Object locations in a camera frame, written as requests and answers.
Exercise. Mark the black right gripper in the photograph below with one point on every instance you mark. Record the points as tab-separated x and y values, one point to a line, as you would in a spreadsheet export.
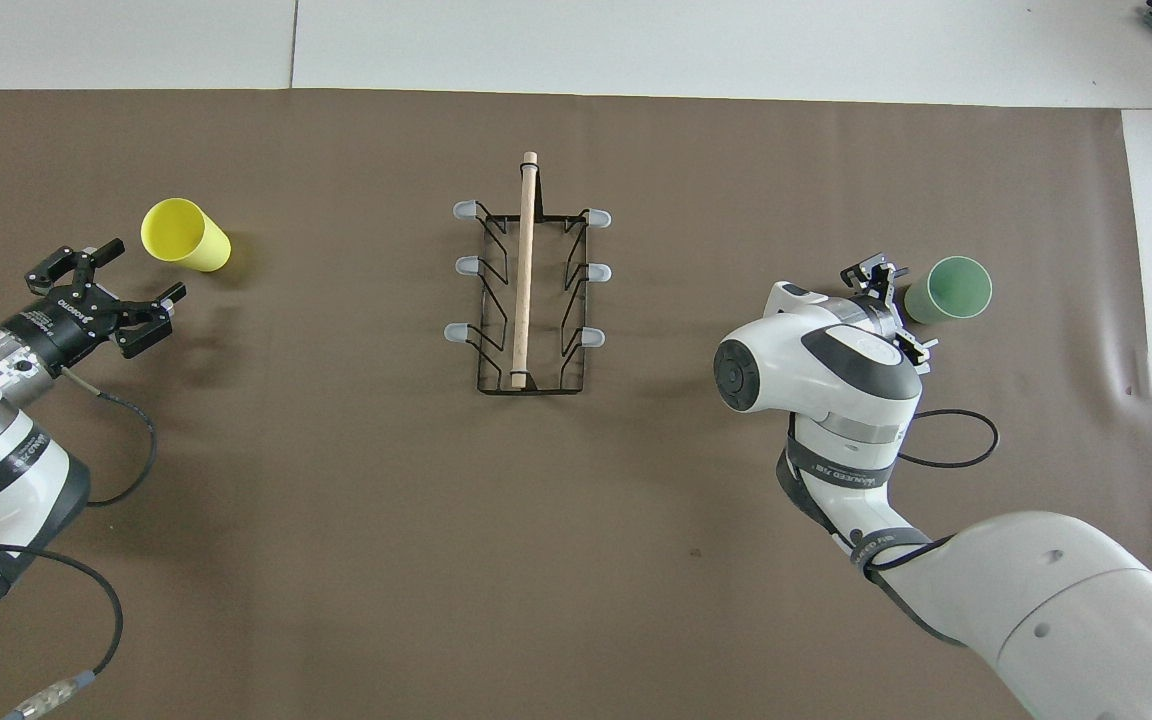
896	312

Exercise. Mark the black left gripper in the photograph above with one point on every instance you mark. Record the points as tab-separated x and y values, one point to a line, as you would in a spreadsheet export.
76	315

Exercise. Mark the pale green plastic cup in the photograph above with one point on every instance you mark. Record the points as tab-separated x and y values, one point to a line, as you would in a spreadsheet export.
956	288

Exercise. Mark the yellow plastic cup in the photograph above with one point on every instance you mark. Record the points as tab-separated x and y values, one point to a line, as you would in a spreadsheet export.
186	238

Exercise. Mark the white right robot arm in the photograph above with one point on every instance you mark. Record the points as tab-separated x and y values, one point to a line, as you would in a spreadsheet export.
936	520

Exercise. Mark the brown paper table mat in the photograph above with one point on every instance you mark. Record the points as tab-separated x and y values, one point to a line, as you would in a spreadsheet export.
436	550

